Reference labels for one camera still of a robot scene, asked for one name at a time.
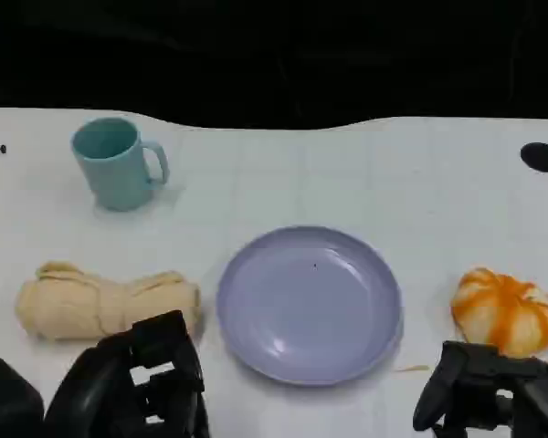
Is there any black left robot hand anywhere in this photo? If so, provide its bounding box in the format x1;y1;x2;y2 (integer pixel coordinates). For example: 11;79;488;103
43;309;211;438

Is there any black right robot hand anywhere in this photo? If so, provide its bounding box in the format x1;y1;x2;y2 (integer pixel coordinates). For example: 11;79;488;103
412;340;548;438

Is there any beige towel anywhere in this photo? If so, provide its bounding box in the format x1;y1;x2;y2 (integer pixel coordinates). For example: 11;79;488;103
15;260;203;342

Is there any orange and white bread roll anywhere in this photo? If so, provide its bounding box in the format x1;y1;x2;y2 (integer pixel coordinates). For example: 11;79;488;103
450;266;548;358

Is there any lilac plate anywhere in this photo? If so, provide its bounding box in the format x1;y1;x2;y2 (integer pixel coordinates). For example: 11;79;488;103
216;224;404;388

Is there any pale green mug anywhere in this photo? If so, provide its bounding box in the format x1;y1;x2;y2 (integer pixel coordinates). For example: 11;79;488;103
69;117;171;213

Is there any black cloth backdrop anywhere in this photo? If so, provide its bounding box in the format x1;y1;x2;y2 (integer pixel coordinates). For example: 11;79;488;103
0;0;548;131

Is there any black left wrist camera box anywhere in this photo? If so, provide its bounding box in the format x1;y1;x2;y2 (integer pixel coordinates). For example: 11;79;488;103
0;358;45;438

